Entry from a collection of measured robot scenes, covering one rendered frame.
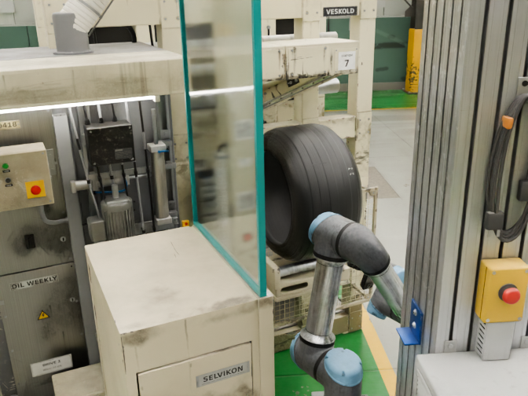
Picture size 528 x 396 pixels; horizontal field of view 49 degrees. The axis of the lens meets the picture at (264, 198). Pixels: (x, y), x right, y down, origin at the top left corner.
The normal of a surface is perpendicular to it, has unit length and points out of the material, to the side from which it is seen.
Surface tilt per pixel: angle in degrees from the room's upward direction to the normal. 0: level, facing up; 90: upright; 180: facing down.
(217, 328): 90
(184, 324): 90
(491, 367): 0
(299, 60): 90
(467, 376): 0
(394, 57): 90
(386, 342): 0
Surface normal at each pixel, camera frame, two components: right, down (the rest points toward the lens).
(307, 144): 0.19, -0.66
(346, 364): 0.06, -0.90
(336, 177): 0.37, -0.17
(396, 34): 0.07, 0.35
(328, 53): 0.42, 0.31
